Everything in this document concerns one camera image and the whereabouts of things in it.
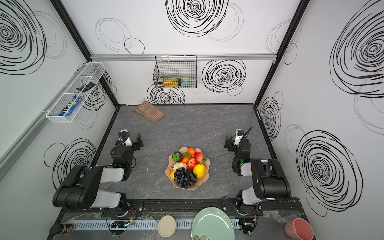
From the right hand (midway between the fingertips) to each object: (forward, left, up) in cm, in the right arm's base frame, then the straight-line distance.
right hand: (234, 136), depth 91 cm
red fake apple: (-17, +26, -2) cm, 31 cm away
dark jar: (-48, +81, +2) cm, 94 cm away
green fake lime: (-12, +29, -1) cm, 32 cm away
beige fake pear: (-18, +33, -2) cm, 38 cm away
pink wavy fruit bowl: (-19, +39, -4) cm, 44 cm away
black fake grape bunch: (-27, +30, +2) cm, 40 cm away
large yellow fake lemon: (-21, +22, 0) cm, 30 cm away
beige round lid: (-46, +36, -2) cm, 58 cm away
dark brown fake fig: (-15, +34, +2) cm, 37 cm away
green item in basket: (+21, +28, +25) cm, 43 cm away
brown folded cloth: (+27, +62, -7) cm, 68 cm away
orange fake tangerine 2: (-11, +26, 0) cm, 29 cm away
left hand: (-2, +62, +4) cm, 62 cm away
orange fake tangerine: (-16, +30, 0) cm, 34 cm away
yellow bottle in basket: (+21, +39, +25) cm, 51 cm away
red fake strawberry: (-14, +21, 0) cm, 26 cm away
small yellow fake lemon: (-23, +36, -2) cm, 43 cm away
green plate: (-44, +16, -8) cm, 47 cm away
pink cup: (-46, -19, -1) cm, 50 cm away
